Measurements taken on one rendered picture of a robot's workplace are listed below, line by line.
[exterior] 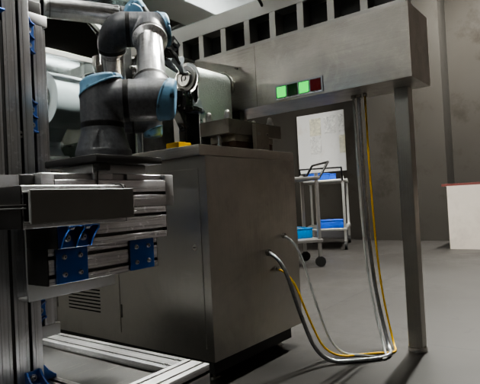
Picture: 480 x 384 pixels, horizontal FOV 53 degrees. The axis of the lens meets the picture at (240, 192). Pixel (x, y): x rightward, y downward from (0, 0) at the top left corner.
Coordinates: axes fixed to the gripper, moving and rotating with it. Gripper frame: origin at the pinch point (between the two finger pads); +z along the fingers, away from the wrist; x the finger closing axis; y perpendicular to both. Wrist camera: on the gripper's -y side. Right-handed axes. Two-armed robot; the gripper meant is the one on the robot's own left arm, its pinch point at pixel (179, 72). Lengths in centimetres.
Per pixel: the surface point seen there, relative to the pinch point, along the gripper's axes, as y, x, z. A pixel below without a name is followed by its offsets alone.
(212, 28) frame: 49, 11, 8
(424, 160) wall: 329, 51, 419
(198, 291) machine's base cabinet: -85, -26, 41
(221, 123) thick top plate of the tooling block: -19.9, -22.3, 17.0
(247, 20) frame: 47.1, -12.0, 9.5
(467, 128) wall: 391, 2, 426
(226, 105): 5.9, -6.5, 26.9
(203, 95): -3.0, -6.5, 12.6
